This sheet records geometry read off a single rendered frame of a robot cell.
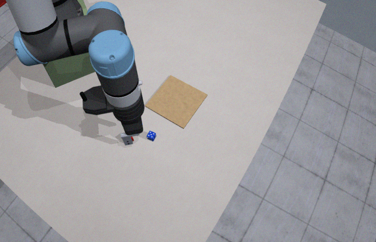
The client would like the blue die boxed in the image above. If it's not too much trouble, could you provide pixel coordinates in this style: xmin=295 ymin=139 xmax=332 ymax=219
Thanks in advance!
xmin=147 ymin=131 xmax=156 ymax=141

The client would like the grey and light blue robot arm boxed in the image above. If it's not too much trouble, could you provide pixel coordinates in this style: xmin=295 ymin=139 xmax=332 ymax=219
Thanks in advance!
xmin=6 ymin=0 xmax=139 ymax=97

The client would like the tan square mat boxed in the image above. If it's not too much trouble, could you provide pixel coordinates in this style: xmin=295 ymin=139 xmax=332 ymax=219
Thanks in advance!
xmin=145 ymin=75 xmax=208 ymax=129

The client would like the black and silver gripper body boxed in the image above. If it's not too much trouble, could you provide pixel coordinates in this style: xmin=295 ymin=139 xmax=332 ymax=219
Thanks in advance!
xmin=80 ymin=80 xmax=145 ymax=136

